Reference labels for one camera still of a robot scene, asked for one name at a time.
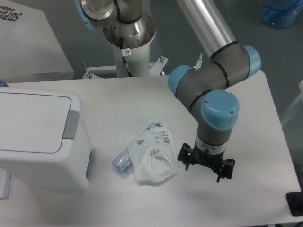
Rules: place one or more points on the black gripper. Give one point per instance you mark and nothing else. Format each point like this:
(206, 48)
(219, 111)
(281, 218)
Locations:
(223, 168)

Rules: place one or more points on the white push-lid trash can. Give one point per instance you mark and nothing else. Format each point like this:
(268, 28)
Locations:
(43, 138)

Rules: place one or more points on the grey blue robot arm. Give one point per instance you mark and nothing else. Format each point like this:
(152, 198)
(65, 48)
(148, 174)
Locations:
(201, 90)

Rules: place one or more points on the white torn medical pouch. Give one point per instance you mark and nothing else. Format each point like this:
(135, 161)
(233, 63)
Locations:
(153, 154)

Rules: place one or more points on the black device at table edge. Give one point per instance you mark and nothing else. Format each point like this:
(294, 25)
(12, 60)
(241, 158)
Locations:
(295, 203)

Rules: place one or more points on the white rack at right edge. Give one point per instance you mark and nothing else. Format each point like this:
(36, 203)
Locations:
(293, 108)

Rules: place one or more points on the blue transparent water bottle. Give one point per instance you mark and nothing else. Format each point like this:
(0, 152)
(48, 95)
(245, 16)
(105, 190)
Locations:
(281, 13)

